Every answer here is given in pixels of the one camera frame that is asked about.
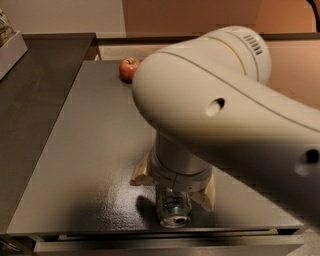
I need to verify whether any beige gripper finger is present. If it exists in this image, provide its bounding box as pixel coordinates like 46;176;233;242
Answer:
191;176;216;212
130;154;154;186

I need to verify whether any silver green 7up can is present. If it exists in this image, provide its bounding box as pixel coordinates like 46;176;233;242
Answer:
156;184;192;228

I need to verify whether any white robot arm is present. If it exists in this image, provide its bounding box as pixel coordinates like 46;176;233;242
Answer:
132;26;320;228

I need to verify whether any red apple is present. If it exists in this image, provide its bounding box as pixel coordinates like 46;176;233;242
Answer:
119;57;141;83

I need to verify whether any grey box with items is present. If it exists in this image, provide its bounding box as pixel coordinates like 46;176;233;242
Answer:
0;9;28;80

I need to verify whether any black cable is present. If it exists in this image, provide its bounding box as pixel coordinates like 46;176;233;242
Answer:
306;0;320;33

